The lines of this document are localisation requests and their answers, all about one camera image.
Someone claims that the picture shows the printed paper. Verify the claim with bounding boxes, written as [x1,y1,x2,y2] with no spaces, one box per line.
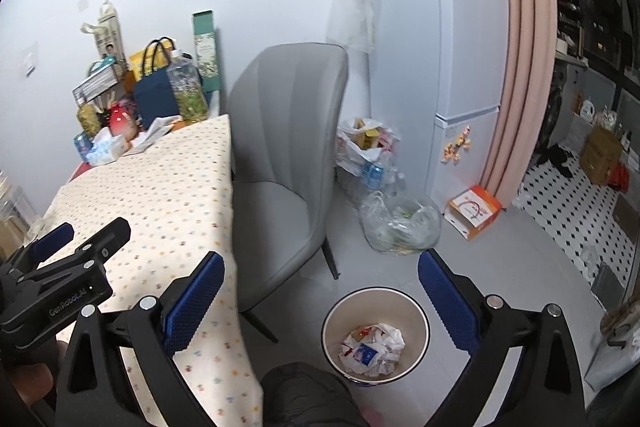
[338,323,406,378]

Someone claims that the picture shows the blue tissue packet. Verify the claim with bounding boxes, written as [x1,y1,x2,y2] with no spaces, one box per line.
[352,343,378,367]

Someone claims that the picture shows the small cardboard box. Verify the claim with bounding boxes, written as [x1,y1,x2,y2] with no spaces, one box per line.
[350,326,370,343]

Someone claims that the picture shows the white round trash bin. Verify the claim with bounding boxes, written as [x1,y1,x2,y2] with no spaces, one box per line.
[321,287,431,387]

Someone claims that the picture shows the white bag of trash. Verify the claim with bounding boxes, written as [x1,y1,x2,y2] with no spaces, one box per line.
[335,117,399,207]

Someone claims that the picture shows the left hand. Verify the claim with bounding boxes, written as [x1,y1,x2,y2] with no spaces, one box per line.
[9,340,68,407]

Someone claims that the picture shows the clear large water jug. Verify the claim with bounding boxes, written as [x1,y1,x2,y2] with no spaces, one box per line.
[1,173,43,245]

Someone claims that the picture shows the floral tablecloth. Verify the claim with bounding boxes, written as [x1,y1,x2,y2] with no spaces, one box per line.
[43,116,262,426]

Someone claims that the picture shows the blue tissue box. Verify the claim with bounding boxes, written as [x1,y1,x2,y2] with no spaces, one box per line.
[87,128,129,167]

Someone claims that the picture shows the blue drink can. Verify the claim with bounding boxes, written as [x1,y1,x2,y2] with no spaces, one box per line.
[74,132,93,162]

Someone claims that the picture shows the orange white box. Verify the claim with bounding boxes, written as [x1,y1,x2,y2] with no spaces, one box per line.
[444,185,503,241]

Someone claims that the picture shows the clear plastic bag on floor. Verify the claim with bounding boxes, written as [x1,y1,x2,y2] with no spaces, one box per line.
[358,191,442,255]

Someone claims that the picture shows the jar with yellow contents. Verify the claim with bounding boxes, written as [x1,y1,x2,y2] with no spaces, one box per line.
[76,103,103,140]

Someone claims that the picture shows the papers on table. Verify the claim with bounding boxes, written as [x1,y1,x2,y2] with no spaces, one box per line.
[126,116,182,155]

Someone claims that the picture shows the navy lunch bag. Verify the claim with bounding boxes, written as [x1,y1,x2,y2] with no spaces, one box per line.
[134,37,179,130]

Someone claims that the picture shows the pink curtain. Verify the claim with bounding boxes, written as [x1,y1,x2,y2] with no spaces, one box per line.
[480,0,558,207]

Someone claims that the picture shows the clear bottle with greens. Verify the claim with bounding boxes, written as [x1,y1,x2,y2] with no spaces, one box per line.
[167,49,208,124]

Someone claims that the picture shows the yellow snack bag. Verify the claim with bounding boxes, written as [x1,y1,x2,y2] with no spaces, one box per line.
[129,37,175,72]

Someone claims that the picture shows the paper tote bag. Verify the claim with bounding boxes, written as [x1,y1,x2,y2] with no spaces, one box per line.
[80,0,126,66]

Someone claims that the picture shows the grey upholstered chair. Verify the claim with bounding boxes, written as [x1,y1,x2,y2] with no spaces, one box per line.
[227,42,348,343]

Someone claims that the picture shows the green tall box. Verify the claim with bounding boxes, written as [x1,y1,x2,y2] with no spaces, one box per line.
[192,10,221,93]

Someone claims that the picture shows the white refrigerator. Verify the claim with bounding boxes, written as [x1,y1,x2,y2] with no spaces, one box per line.
[326,0,511,212]

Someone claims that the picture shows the black wire basket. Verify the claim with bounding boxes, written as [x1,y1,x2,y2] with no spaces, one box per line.
[72,57,122,106]

